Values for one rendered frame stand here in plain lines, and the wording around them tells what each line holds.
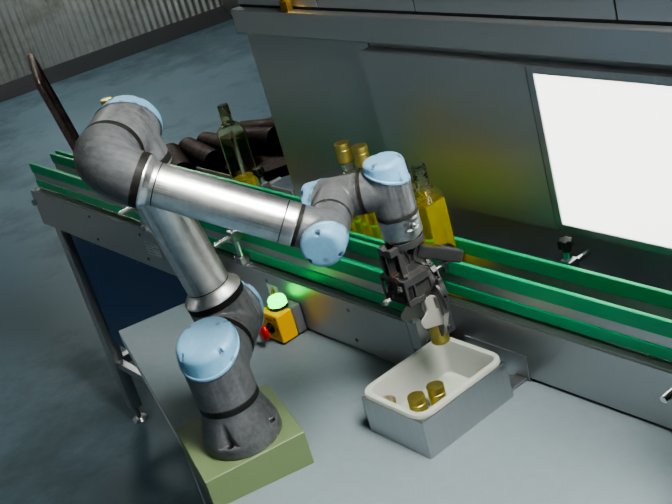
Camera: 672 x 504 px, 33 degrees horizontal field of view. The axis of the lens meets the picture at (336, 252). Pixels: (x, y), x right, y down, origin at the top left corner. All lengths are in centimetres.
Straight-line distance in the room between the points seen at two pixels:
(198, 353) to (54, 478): 193
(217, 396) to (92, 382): 233
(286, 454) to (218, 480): 13
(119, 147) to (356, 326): 75
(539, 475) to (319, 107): 112
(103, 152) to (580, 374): 93
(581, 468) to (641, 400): 16
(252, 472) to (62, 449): 197
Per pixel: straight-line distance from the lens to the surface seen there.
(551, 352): 216
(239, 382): 208
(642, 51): 196
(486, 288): 223
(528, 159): 223
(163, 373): 265
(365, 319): 239
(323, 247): 188
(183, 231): 209
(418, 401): 216
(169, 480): 368
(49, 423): 425
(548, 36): 208
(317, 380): 242
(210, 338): 207
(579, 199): 219
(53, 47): 897
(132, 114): 203
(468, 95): 227
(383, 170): 197
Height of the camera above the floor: 199
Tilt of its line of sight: 25 degrees down
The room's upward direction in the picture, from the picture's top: 16 degrees counter-clockwise
